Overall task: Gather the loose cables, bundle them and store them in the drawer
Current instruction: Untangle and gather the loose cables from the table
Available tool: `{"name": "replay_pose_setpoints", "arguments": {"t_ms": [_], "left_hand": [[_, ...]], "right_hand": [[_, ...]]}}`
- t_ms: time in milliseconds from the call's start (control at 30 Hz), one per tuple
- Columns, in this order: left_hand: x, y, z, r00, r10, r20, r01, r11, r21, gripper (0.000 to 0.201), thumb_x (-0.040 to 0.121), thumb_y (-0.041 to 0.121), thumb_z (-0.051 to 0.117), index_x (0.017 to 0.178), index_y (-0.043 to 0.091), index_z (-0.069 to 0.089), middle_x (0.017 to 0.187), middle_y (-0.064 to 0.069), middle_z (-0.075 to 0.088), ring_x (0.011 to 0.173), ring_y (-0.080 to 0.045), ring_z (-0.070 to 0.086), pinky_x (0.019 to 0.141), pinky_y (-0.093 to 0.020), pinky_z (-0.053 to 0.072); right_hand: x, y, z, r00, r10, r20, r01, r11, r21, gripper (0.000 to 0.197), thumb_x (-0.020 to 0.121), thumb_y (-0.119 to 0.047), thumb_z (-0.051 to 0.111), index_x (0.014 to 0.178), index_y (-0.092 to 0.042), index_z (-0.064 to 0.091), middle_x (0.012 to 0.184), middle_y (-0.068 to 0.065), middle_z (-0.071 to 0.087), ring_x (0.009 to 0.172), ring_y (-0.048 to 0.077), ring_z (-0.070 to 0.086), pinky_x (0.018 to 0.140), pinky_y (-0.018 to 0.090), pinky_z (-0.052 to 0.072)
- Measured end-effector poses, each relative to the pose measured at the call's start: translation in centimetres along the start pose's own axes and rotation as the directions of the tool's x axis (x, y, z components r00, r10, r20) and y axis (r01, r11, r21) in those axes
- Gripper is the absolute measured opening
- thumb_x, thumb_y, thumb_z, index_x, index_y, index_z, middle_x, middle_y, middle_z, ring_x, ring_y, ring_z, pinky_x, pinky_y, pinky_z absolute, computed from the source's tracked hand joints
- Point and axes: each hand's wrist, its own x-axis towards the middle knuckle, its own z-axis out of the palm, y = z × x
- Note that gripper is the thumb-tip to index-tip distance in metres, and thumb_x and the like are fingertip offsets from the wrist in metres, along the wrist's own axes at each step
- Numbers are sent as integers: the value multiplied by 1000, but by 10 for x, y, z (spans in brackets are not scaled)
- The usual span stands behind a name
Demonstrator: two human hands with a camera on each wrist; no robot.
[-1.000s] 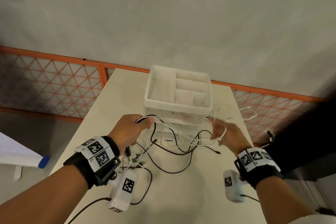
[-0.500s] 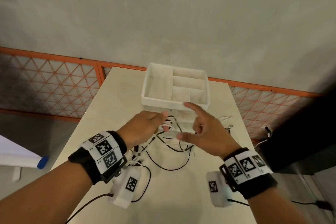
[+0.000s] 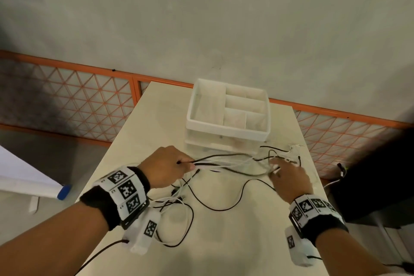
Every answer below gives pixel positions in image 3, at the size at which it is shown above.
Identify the person's left hand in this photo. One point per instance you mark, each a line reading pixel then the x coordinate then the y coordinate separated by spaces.
pixel 163 165

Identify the person's right hand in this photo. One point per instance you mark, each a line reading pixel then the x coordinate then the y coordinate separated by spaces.
pixel 291 182

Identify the person's right fingers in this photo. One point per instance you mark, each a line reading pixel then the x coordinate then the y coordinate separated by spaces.
pixel 275 168

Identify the person's left fingers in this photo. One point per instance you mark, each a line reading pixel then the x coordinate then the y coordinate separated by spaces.
pixel 187 165

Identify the person's right forearm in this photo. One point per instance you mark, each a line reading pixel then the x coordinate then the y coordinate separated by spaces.
pixel 346 256

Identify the person's left forearm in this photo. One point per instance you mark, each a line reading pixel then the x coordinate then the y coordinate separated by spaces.
pixel 48 246

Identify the white marker-tag right wrist tracker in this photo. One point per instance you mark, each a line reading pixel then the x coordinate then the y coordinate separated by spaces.
pixel 310 208

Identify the white marker-tag wrist tracker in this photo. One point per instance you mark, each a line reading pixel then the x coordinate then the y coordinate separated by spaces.
pixel 310 208
pixel 124 190

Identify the white compartment organizer box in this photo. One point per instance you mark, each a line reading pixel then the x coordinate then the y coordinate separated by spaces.
pixel 226 114

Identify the white marker-tag left wrist tracker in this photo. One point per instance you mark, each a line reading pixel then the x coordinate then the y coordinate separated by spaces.
pixel 124 190

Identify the black right wristband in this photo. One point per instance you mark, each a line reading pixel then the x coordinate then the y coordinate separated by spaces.
pixel 326 227

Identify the black wristband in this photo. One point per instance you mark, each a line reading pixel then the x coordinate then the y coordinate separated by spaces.
pixel 326 227
pixel 97 204

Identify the black left wristband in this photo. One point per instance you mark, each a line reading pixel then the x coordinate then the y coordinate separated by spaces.
pixel 97 204

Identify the large black object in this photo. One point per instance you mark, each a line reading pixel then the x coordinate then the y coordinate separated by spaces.
pixel 378 182

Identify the orange mesh fence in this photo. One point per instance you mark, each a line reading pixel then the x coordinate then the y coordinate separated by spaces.
pixel 64 98

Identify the white board with blue cap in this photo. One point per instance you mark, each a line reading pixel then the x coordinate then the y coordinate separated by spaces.
pixel 22 175

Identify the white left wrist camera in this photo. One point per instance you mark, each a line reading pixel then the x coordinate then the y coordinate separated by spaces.
pixel 145 230

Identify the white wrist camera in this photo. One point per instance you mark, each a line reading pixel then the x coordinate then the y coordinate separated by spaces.
pixel 145 230
pixel 299 248

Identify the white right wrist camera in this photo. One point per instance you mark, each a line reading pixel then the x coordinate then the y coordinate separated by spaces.
pixel 299 248

